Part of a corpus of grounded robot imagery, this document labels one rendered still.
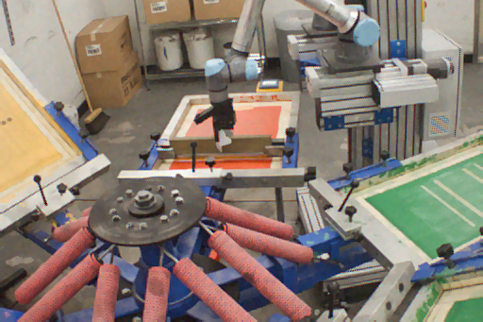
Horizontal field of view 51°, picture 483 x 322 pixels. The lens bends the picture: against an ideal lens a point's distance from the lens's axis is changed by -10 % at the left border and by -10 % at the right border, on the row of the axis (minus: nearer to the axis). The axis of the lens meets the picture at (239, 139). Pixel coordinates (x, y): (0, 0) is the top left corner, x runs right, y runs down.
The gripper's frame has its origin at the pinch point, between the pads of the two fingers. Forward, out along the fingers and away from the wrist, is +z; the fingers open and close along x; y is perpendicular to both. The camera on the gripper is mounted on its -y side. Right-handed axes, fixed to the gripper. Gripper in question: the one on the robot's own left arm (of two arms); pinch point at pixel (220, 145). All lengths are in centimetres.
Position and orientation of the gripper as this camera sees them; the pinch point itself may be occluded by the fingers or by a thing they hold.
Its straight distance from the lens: 219.6
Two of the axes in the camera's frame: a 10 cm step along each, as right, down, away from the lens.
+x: 1.4, -4.6, 8.8
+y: 9.8, -0.3, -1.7
